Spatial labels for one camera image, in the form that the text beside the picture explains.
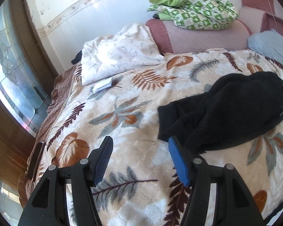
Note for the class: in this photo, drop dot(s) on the pink quilted bedspread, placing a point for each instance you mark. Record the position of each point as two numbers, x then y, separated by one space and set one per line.
255 16

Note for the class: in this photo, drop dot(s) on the white floral pillow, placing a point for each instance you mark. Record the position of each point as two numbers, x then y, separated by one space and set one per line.
105 56

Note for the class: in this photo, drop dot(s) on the stained glass window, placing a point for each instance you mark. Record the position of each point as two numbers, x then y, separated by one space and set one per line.
20 91

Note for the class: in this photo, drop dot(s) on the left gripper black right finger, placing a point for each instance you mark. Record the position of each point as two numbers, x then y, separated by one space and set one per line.
233 201

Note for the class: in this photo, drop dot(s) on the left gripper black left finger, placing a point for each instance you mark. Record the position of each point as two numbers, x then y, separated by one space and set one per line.
47 204

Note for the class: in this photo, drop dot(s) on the green white patterned quilt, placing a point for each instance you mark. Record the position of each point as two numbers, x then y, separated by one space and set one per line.
195 14

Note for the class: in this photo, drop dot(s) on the light blue cloth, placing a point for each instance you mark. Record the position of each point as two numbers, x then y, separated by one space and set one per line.
267 43

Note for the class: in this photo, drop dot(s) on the small white booklet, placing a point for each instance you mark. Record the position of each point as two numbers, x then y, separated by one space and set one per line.
104 84

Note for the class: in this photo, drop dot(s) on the leaf-patterned fleece blanket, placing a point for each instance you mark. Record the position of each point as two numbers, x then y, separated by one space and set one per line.
140 186

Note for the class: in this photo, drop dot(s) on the black pants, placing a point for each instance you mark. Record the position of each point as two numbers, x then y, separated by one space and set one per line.
235 110

